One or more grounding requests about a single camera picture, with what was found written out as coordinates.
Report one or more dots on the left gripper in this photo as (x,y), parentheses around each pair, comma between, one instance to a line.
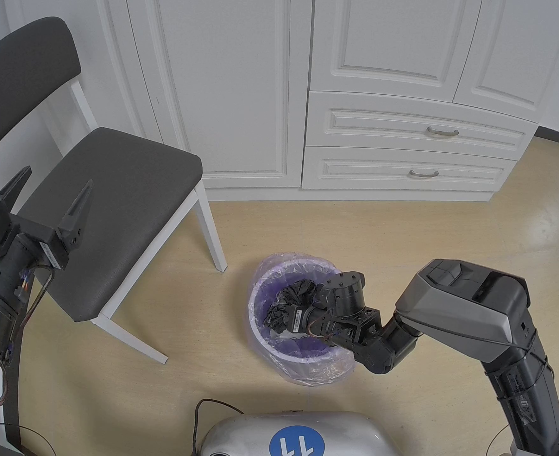
(28,250)

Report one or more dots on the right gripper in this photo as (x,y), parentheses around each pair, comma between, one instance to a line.
(315,322)

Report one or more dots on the black plastic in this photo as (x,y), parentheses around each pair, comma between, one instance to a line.
(279,318)

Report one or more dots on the purple plastic bag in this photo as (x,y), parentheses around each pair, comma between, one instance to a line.
(270,292)

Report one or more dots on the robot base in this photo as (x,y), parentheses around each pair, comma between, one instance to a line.
(241,437)

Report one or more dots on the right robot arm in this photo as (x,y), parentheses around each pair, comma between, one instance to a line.
(464,302)

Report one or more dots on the white trash bin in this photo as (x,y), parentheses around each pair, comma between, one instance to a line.
(308,372)

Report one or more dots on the white chair with grey seat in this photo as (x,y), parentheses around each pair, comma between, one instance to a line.
(118,207)

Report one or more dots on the white wardrobe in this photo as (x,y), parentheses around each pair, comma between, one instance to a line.
(236,64)

